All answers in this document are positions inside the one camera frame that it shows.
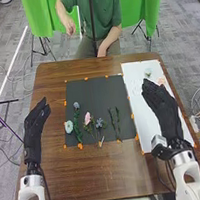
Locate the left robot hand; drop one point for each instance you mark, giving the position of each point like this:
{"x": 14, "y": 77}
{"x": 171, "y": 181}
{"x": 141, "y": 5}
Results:
{"x": 34, "y": 129}

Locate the dark mat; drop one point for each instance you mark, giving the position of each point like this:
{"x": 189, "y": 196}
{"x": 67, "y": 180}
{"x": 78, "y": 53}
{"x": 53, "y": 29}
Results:
{"x": 97, "y": 95}

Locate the green sprig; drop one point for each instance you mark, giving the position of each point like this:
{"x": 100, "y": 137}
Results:
{"x": 117, "y": 116}
{"x": 114, "y": 123}

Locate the blue flower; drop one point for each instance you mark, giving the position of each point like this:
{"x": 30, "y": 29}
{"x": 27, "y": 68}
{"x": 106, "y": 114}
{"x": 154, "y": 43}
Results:
{"x": 99, "y": 123}
{"x": 78, "y": 124}

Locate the person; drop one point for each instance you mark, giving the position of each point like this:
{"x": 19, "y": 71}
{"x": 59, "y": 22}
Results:
{"x": 104, "y": 10}

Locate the black cloth stand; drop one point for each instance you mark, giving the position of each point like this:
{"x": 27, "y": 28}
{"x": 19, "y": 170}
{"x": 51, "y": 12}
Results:
{"x": 147, "y": 32}
{"x": 43, "y": 47}

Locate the pink flower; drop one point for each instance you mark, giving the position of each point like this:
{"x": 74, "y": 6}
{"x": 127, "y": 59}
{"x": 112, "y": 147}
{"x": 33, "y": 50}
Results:
{"x": 87, "y": 118}
{"x": 161, "y": 80}

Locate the white sheet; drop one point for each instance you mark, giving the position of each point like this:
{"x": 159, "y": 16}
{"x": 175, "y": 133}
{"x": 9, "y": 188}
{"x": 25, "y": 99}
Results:
{"x": 141, "y": 116}

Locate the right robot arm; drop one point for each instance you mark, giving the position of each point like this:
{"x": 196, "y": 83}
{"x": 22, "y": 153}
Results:
{"x": 190, "y": 178}

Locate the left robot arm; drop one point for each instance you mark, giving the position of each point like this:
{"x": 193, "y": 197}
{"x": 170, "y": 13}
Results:
{"x": 30, "y": 199}

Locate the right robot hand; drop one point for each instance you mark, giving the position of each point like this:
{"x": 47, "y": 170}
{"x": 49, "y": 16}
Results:
{"x": 164, "y": 110}

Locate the white flower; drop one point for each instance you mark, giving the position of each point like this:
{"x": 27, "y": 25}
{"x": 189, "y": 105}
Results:
{"x": 69, "y": 127}
{"x": 148, "y": 72}

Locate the black stand pole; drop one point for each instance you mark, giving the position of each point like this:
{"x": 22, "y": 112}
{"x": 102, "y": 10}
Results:
{"x": 92, "y": 21}

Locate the black tripod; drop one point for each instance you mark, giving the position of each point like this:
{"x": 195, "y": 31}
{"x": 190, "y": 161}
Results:
{"x": 3, "y": 122}

